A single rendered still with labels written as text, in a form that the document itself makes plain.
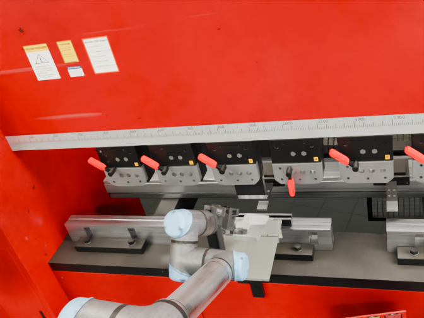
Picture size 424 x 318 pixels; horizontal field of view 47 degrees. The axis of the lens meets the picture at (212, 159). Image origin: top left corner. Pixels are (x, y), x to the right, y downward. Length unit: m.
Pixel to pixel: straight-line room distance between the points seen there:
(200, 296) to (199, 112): 0.59
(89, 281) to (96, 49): 0.97
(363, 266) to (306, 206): 1.63
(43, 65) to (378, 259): 1.23
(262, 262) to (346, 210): 1.72
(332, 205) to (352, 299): 1.59
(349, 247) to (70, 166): 1.20
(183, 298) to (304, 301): 0.77
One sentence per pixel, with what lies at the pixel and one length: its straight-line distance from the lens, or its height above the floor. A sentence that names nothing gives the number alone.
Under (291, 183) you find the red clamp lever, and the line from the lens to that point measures 1.50.
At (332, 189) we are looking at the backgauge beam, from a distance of 1.90.
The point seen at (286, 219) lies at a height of 1.00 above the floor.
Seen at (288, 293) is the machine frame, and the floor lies 0.78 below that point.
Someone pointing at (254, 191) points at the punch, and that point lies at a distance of 1.64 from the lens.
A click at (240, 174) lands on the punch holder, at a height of 1.21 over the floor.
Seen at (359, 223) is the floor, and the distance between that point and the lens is 3.13.
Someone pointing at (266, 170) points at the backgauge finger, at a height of 1.04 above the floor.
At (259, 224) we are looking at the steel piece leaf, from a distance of 1.69.
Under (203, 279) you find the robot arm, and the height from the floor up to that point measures 1.29.
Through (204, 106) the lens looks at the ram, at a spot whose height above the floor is 1.47.
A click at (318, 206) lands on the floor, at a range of 3.27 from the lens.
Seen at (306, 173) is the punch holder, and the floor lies 1.22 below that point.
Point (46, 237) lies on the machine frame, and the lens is 2.07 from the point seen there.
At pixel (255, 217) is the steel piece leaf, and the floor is 1.00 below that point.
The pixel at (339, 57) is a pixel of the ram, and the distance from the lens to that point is 1.32.
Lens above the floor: 2.12
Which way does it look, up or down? 33 degrees down
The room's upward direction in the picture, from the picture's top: 15 degrees counter-clockwise
